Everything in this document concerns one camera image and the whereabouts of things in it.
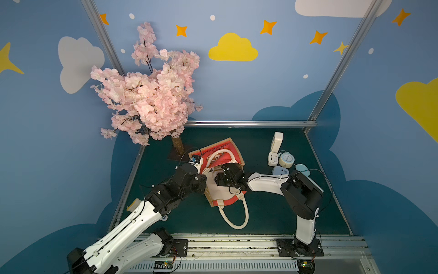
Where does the pink cherry blossom tree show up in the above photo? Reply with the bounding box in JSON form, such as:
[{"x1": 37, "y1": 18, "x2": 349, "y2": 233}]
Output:
[{"x1": 90, "y1": 22, "x2": 202, "y2": 156}]

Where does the blue twin-bell alarm clock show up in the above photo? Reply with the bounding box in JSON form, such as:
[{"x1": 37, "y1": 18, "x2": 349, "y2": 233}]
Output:
[{"x1": 278, "y1": 151, "x2": 295, "y2": 169}]

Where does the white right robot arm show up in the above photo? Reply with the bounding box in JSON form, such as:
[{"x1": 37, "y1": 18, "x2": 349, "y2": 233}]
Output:
[{"x1": 209, "y1": 163, "x2": 324, "y2": 257}]

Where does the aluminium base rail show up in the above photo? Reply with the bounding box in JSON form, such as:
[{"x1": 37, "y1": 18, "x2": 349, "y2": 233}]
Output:
[{"x1": 110, "y1": 234, "x2": 380, "y2": 274}]

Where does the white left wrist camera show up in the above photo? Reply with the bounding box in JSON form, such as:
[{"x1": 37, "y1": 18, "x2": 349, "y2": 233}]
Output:
[{"x1": 189, "y1": 154, "x2": 204, "y2": 173}]

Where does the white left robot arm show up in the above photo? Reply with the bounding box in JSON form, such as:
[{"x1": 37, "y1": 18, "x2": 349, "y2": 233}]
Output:
[{"x1": 67, "y1": 162, "x2": 206, "y2": 274}]

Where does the red burlap canvas bag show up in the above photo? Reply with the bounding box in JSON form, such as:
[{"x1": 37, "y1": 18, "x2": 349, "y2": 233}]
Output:
[{"x1": 189, "y1": 138, "x2": 249, "y2": 229}]

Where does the white rectangular alarm clock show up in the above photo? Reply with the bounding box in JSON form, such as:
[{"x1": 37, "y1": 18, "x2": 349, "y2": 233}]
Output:
[{"x1": 268, "y1": 152, "x2": 278, "y2": 167}]

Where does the light blue plastic spoon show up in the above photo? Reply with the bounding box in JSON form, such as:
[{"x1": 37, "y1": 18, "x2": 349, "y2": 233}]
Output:
[{"x1": 295, "y1": 164, "x2": 311, "y2": 177}]

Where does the tall white box clock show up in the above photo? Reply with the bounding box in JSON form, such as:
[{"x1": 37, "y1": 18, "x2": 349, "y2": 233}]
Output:
[{"x1": 270, "y1": 132, "x2": 284, "y2": 153}]

